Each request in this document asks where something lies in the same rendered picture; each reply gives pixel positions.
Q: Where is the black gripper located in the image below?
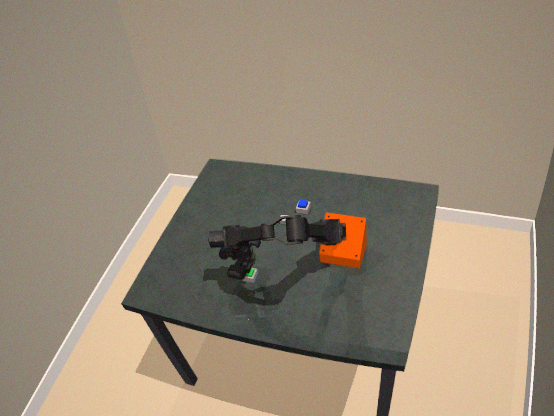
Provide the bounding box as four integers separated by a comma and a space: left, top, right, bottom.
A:
227, 240, 261, 280

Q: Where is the green button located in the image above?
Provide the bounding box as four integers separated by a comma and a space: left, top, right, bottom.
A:
242, 268, 258, 283

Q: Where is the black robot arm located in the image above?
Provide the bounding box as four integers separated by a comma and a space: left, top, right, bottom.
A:
208, 215, 347, 260

